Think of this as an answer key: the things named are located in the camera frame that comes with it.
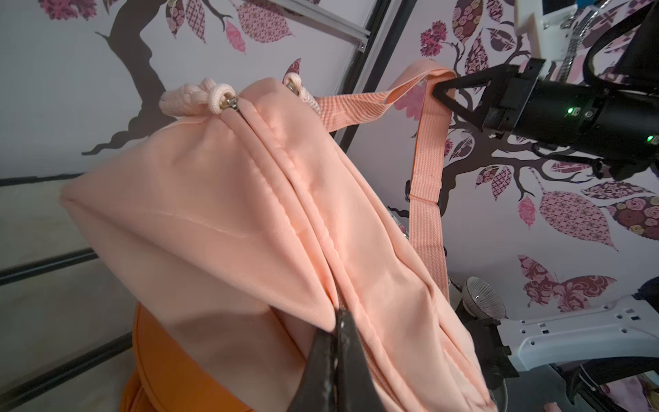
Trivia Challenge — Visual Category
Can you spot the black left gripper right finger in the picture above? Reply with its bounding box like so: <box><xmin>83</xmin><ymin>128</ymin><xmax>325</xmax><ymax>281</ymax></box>
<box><xmin>336</xmin><ymin>309</ymin><xmax>384</xmax><ymax>412</ymax></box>

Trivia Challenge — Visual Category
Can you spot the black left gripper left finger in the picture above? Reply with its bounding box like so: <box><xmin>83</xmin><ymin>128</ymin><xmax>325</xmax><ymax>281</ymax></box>
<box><xmin>287</xmin><ymin>311</ymin><xmax>339</xmax><ymax>412</ymax></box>

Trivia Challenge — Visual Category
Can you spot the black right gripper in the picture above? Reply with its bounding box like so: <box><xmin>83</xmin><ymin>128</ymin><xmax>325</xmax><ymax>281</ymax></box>
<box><xmin>432</xmin><ymin>58</ymin><xmax>618</xmax><ymax>155</ymax></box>

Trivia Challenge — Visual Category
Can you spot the light orange fanny pack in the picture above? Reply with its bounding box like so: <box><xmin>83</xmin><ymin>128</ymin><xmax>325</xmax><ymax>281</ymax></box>
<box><xmin>119</xmin><ymin>304</ymin><xmax>251</xmax><ymax>412</ymax></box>

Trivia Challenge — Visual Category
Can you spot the pink fanny pack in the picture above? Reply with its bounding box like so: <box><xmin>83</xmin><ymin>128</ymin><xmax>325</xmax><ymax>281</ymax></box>
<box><xmin>61</xmin><ymin>60</ymin><xmax>497</xmax><ymax>411</ymax></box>

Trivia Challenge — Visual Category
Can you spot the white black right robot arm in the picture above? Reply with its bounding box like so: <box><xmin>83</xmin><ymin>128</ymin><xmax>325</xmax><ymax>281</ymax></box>
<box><xmin>431</xmin><ymin>1</ymin><xmax>658</xmax><ymax>318</ymax></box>

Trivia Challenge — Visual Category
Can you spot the silver flexible conduit right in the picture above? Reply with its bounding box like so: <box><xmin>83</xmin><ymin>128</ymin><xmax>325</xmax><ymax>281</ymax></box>
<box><xmin>556</xmin><ymin>0</ymin><xmax>611</xmax><ymax>82</ymax></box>

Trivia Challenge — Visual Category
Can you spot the white ribbed lamp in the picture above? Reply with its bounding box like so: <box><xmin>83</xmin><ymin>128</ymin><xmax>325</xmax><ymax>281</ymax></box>
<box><xmin>462</xmin><ymin>276</ymin><xmax>507</xmax><ymax>320</ymax></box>

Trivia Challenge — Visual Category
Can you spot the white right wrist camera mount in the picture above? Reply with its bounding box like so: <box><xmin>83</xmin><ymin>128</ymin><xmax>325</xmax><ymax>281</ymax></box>
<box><xmin>513</xmin><ymin>0</ymin><xmax>585</xmax><ymax>63</ymax></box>

